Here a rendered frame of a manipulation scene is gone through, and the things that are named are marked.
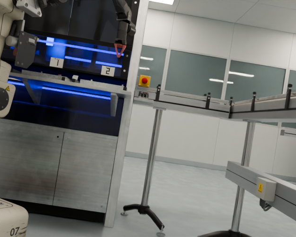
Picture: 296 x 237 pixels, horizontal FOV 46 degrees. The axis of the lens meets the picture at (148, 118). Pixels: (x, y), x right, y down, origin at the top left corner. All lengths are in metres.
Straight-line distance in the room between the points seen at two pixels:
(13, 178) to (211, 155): 5.18
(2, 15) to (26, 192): 1.21
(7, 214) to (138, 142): 5.51
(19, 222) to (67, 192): 0.83
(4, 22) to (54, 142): 0.95
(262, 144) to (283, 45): 2.04
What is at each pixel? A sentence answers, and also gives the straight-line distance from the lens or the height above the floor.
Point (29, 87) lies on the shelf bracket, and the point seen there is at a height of 0.82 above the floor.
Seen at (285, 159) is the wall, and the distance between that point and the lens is 7.64.
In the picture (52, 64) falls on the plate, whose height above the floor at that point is 1.01.
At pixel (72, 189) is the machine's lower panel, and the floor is 0.21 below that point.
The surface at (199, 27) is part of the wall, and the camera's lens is 7.30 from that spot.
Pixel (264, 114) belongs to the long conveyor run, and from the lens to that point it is 1.96.
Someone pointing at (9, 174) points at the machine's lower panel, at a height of 0.25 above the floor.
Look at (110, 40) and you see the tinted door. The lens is 2.41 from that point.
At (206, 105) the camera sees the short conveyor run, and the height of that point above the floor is 0.91.
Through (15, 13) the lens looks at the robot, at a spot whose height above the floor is 1.11.
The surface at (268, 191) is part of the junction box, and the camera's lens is 1.75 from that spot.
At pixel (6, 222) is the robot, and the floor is 0.24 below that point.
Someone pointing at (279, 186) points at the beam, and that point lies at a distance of 1.73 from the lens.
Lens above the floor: 0.73
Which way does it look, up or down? 1 degrees up
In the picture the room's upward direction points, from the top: 9 degrees clockwise
